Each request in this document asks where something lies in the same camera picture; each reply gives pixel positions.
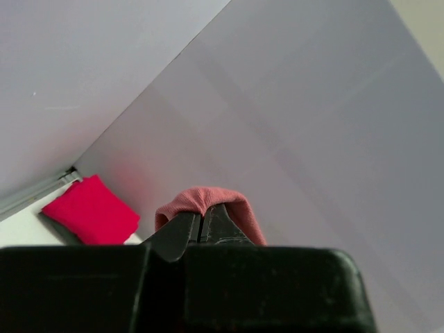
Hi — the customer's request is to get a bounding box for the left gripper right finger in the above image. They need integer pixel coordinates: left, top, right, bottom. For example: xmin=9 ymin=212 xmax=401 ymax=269
xmin=198 ymin=203 xmax=253 ymax=246

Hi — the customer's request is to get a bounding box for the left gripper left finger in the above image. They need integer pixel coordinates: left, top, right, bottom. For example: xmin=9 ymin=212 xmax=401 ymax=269
xmin=142 ymin=212 xmax=202 ymax=262

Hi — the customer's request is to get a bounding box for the salmon pink t-shirt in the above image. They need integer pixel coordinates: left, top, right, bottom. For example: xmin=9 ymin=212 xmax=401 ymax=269
xmin=155 ymin=186 xmax=266 ymax=246

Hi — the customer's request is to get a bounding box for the folded magenta t-shirt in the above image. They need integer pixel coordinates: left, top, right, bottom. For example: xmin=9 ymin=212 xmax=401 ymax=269
xmin=42 ymin=175 xmax=140 ymax=245

